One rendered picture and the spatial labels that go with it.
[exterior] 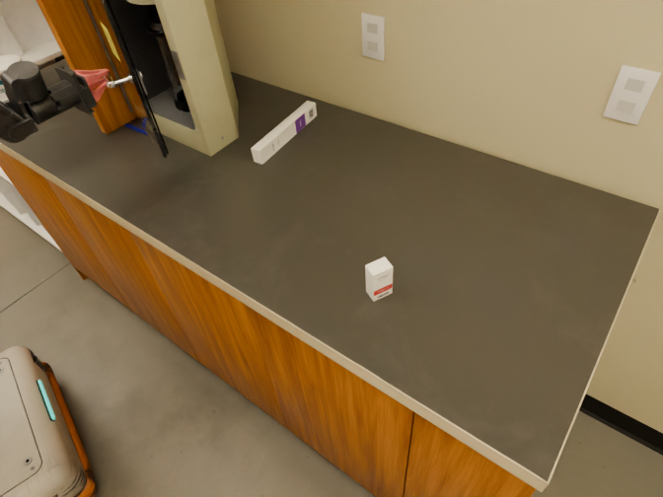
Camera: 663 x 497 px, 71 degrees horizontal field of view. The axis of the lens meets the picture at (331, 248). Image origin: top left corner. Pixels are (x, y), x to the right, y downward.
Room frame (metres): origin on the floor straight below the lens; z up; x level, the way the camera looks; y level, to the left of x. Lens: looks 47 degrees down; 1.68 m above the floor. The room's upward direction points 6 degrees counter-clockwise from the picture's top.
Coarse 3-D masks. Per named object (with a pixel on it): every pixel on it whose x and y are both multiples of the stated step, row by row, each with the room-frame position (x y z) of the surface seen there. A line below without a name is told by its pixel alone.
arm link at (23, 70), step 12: (12, 72) 0.94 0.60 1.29; (24, 72) 0.94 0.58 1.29; (36, 72) 0.95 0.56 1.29; (12, 84) 0.91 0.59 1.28; (24, 84) 0.93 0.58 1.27; (36, 84) 0.94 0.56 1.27; (12, 96) 0.92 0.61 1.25; (24, 96) 0.93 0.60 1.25; (36, 96) 0.94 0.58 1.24; (12, 108) 0.96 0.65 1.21; (24, 108) 0.92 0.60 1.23; (24, 120) 0.91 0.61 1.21; (12, 132) 0.88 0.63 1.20; (24, 132) 0.90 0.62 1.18
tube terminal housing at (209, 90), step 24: (168, 0) 1.11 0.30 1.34; (192, 0) 1.16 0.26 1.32; (168, 24) 1.10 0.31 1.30; (192, 24) 1.15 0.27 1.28; (216, 24) 1.31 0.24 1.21; (192, 48) 1.13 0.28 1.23; (216, 48) 1.19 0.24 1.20; (192, 72) 1.12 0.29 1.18; (216, 72) 1.17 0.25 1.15; (192, 96) 1.10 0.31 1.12; (216, 96) 1.16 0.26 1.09; (168, 120) 1.20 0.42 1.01; (216, 120) 1.14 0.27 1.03; (192, 144) 1.15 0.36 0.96; (216, 144) 1.12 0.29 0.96
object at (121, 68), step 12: (96, 0) 1.10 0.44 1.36; (96, 12) 1.18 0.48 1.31; (108, 12) 1.03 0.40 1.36; (96, 24) 1.27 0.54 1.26; (108, 24) 1.07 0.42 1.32; (108, 48) 1.24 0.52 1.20; (120, 48) 1.03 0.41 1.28; (120, 60) 1.10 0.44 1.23; (120, 72) 1.19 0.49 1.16; (132, 72) 1.03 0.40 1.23; (132, 84) 1.06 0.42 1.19; (132, 96) 1.15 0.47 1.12; (132, 108) 1.26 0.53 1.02; (144, 108) 1.03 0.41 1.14; (144, 120) 1.12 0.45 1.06; (156, 132) 1.03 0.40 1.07; (156, 144) 1.08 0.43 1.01
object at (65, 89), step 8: (56, 72) 1.05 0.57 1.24; (64, 72) 1.02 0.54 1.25; (72, 72) 1.02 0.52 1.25; (64, 80) 1.03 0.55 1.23; (72, 80) 1.01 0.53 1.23; (48, 88) 1.00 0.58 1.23; (56, 88) 1.00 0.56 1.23; (64, 88) 1.00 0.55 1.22; (72, 88) 1.01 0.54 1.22; (80, 88) 1.02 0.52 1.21; (56, 96) 0.98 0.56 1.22; (64, 96) 0.99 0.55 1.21; (72, 96) 1.00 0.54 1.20; (80, 96) 1.01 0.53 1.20; (64, 104) 0.98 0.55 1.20; (72, 104) 1.00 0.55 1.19; (80, 104) 1.03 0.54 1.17; (88, 112) 1.01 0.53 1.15
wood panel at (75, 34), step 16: (48, 0) 1.29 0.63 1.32; (64, 0) 1.32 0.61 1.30; (80, 0) 1.35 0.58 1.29; (48, 16) 1.28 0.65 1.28; (64, 16) 1.31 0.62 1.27; (80, 16) 1.34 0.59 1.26; (64, 32) 1.29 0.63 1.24; (80, 32) 1.32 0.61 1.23; (96, 32) 1.35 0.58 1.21; (64, 48) 1.28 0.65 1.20; (80, 48) 1.31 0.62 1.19; (96, 48) 1.34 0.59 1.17; (80, 64) 1.29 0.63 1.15; (96, 64) 1.32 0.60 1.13; (112, 96) 1.33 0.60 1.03; (96, 112) 1.28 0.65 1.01; (112, 112) 1.31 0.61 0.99; (128, 112) 1.35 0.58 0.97; (112, 128) 1.30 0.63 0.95
